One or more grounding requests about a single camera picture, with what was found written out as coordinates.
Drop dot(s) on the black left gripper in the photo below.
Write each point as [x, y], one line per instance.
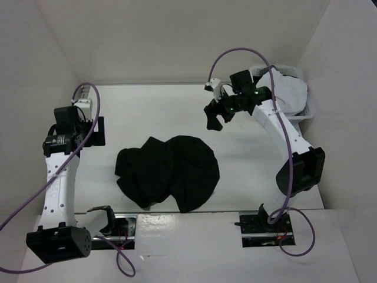
[96, 138]

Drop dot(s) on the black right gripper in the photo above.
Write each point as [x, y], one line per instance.
[212, 110]

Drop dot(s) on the black skirt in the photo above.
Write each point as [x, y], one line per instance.
[183, 167]

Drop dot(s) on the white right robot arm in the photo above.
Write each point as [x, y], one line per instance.
[302, 163]

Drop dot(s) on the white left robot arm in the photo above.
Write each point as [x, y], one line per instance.
[59, 236]

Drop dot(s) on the white skirt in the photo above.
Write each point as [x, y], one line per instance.
[285, 88]

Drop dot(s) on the white plastic basket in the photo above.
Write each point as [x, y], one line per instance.
[294, 91]

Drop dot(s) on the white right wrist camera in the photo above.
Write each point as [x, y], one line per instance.
[216, 87]

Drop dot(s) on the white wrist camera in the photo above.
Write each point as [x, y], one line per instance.
[216, 87]
[84, 107]

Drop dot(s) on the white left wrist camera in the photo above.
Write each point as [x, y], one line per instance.
[84, 107]

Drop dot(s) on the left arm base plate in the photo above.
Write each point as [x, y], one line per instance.
[119, 232]

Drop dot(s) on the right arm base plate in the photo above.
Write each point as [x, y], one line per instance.
[256, 232]

